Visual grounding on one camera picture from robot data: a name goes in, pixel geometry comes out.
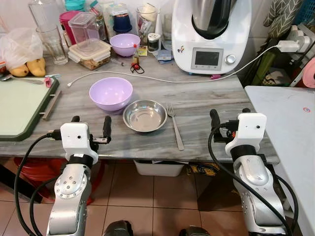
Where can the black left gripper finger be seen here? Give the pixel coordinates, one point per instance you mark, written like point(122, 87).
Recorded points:
point(75, 119)
point(107, 127)

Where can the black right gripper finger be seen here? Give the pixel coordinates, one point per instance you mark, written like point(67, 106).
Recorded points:
point(215, 119)
point(246, 111)

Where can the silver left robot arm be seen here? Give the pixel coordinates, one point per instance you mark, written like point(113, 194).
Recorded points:
point(69, 196)

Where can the large purple plastic bowl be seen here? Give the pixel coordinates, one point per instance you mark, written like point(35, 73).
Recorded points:
point(110, 93)

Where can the stainless steel bowl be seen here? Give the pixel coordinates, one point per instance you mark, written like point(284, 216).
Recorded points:
point(144, 116)

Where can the silver metal fork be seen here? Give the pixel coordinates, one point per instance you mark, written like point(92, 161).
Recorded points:
point(175, 129)

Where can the pink plastic clip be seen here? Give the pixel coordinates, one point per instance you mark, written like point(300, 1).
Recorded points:
point(47, 82)

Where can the white side table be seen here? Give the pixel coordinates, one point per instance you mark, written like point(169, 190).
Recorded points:
point(290, 132)

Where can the green serving tray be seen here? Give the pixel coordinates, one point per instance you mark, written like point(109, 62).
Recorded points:
point(22, 105)

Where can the red plastic stool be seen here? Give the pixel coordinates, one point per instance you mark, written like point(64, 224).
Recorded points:
point(39, 169)

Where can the yellow mango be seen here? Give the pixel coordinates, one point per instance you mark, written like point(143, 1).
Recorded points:
point(37, 67)
point(19, 71)

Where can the lidded food storage box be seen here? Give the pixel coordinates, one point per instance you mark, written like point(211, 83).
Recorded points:
point(91, 56)

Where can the white plastic bin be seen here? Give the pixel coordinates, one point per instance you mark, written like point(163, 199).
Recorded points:
point(158, 168)

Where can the silver metal spoon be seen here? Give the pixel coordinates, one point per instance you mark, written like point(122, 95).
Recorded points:
point(19, 78)

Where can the white kitchen cooking machine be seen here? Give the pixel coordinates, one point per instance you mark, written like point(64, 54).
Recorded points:
point(211, 49)

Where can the small red capped bottle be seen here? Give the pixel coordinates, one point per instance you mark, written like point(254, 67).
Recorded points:
point(135, 60)

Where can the pink round mirror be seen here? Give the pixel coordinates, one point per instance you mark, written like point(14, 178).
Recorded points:
point(310, 73)

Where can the tall clear drinking glass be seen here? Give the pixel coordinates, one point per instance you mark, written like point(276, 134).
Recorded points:
point(51, 46)

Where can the white power adapter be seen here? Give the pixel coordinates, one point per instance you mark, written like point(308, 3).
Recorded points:
point(287, 46)

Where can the small purple plastic bowl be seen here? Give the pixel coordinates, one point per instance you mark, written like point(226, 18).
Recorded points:
point(124, 43)

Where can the clear empty plastic container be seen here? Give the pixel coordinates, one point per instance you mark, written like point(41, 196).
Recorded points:
point(84, 29)

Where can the dark left robot foot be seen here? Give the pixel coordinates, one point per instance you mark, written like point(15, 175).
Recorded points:
point(118, 229)

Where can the dark robot foot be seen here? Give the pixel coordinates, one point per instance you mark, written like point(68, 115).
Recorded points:
point(194, 231)
point(118, 229)

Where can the clear plastic bag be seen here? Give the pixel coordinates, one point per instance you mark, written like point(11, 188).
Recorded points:
point(19, 45)

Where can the pink plastic cup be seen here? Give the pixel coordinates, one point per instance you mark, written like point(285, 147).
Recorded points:
point(66, 27)

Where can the white power strip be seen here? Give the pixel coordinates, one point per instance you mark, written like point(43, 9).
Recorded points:
point(302, 37)

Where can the small glass spice shaker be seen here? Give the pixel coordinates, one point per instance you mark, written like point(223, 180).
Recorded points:
point(154, 43)

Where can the grey patterned oven mitt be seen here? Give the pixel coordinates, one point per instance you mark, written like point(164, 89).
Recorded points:
point(280, 17)

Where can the dark blue cup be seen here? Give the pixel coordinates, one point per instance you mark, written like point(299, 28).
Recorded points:
point(122, 23)

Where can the dark right robot foot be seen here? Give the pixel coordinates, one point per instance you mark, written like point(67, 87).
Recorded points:
point(194, 231)

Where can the clear glass pitcher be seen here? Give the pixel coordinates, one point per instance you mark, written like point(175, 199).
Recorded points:
point(43, 14)

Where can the clear glass jar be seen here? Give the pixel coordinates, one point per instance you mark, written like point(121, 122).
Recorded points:
point(146, 22)

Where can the teal plastic lid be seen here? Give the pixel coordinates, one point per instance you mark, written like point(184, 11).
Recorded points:
point(75, 5)

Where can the blue plastic basket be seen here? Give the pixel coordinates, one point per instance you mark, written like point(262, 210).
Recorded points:
point(306, 11)

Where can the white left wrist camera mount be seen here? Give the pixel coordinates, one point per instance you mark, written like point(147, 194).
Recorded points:
point(76, 136)

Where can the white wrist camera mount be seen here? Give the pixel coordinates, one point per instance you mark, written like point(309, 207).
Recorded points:
point(250, 130)
point(76, 136)

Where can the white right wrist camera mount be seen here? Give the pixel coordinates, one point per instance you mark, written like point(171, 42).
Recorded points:
point(250, 130)

